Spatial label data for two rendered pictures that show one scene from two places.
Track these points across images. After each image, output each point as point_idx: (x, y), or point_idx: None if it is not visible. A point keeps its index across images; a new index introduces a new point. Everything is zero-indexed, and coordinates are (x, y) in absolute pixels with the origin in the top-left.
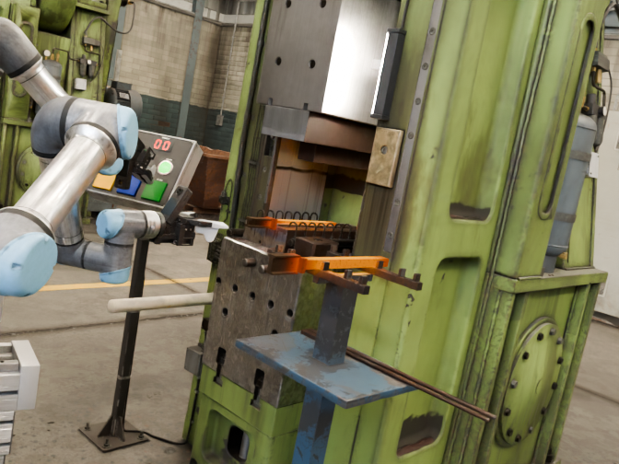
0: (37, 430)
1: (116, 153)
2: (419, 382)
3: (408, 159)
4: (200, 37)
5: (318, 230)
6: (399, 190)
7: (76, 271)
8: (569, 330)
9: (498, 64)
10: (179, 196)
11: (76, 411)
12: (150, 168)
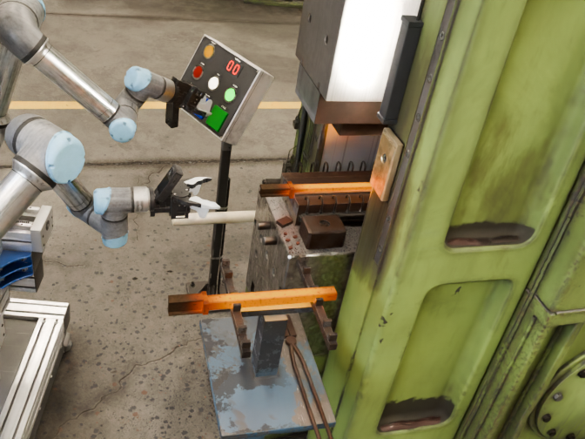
0: (155, 277)
1: (48, 184)
2: (325, 425)
3: (402, 179)
4: None
5: (343, 203)
6: (392, 207)
7: (286, 83)
8: None
9: (572, 61)
10: (169, 177)
11: (196, 262)
12: (203, 104)
